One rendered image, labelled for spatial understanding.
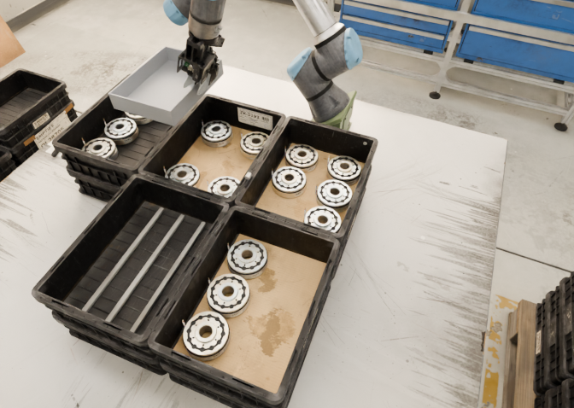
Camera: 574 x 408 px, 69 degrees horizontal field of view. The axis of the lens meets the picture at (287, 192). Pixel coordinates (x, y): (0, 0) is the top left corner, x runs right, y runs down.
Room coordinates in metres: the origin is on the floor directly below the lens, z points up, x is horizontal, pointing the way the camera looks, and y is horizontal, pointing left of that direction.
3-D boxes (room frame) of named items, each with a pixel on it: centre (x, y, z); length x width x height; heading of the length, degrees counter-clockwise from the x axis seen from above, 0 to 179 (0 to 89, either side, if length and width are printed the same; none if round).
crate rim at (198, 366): (0.45, 0.07, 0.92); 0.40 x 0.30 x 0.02; 160
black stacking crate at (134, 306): (0.55, 0.35, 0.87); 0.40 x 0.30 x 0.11; 160
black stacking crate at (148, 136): (1.03, 0.50, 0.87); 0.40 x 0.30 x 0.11; 160
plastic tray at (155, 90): (1.02, 0.35, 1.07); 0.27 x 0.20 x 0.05; 158
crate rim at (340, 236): (0.82, -0.07, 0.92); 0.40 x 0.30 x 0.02; 160
